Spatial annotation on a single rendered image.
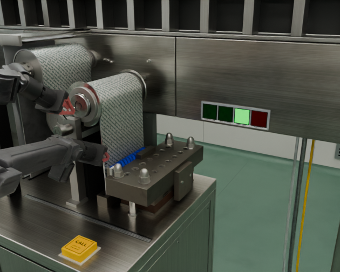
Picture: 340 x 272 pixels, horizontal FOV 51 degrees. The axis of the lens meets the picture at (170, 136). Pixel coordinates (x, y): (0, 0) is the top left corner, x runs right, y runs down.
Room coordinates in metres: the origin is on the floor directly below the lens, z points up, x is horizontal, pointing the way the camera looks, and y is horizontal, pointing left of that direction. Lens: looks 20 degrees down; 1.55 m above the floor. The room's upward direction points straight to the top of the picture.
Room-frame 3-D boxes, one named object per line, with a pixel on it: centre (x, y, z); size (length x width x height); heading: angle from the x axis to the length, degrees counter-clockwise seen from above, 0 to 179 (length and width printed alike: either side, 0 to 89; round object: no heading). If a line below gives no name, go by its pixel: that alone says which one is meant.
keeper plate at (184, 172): (1.12, -0.05, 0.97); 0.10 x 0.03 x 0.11; 150
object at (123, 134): (1.18, 0.16, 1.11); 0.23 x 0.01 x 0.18; 150
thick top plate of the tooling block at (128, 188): (1.16, 0.04, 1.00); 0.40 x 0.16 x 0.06; 150
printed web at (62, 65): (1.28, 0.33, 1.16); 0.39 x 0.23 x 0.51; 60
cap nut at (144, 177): (1.00, 0.08, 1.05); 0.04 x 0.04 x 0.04
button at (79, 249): (0.83, 0.25, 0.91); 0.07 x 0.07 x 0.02; 60
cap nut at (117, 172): (1.04, 0.17, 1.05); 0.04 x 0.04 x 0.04
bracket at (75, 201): (1.09, 0.33, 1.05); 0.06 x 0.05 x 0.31; 150
